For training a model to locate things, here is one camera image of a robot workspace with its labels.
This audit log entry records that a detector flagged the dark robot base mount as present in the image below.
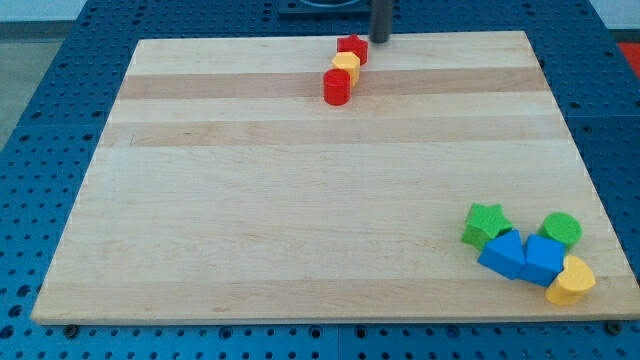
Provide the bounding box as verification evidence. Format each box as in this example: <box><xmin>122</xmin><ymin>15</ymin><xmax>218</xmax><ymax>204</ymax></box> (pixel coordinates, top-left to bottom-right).
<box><xmin>276</xmin><ymin>0</ymin><xmax>373</xmax><ymax>19</ymax></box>

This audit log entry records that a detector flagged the green cylinder block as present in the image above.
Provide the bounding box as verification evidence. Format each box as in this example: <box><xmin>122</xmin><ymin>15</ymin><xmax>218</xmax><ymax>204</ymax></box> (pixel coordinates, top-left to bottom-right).
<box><xmin>537</xmin><ymin>212</ymin><xmax>583</xmax><ymax>251</ymax></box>

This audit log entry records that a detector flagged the green star block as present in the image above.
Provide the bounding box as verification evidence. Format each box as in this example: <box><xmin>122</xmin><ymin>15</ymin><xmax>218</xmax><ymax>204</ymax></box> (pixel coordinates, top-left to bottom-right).
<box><xmin>461</xmin><ymin>203</ymin><xmax>513</xmax><ymax>251</ymax></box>

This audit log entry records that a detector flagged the yellow heart block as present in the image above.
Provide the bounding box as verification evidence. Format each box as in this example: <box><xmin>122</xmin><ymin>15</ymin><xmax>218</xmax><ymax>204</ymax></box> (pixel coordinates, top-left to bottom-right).
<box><xmin>545</xmin><ymin>255</ymin><xmax>597</xmax><ymax>306</ymax></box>

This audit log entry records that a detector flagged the yellow hexagon block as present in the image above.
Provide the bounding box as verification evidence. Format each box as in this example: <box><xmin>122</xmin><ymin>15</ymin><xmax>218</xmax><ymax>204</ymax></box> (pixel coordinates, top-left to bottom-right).
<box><xmin>332</xmin><ymin>52</ymin><xmax>361</xmax><ymax>87</ymax></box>

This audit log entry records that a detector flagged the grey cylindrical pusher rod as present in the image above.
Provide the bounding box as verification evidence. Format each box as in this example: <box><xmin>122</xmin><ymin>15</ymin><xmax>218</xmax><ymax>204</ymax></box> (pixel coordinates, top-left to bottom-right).
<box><xmin>369</xmin><ymin>0</ymin><xmax>393</xmax><ymax>44</ymax></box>

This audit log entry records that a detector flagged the wooden board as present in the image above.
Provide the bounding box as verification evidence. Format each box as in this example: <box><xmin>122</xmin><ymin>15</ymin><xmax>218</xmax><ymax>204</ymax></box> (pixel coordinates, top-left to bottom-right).
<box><xmin>31</xmin><ymin>31</ymin><xmax>639</xmax><ymax>325</ymax></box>

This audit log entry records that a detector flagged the blue cube block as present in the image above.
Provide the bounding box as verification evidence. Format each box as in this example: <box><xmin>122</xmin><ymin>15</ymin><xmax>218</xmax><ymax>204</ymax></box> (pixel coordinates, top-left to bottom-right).
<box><xmin>517</xmin><ymin>234</ymin><xmax>565</xmax><ymax>287</ymax></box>

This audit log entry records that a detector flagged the red cylinder block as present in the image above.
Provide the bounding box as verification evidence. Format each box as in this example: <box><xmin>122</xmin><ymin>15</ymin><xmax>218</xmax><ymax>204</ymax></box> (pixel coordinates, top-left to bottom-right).
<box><xmin>323</xmin><ymin>68</ymin><xmax>351</xmax><ymax>106</ymax></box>

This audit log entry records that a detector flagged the blue triangle block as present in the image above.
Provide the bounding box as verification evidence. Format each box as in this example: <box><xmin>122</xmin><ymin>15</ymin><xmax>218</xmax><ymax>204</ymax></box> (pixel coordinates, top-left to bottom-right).
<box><xmin>477</xmin><ymin>230</ymin><xmax>525</xmax><ymax>280</ymax></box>

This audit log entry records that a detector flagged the red star block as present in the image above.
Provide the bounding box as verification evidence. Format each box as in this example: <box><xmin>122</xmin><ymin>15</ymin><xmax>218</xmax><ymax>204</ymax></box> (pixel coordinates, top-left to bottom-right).
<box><xmin>336</xmin><ymin>34</ymin><xmax>369</xmax><ymax>65</ymax></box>

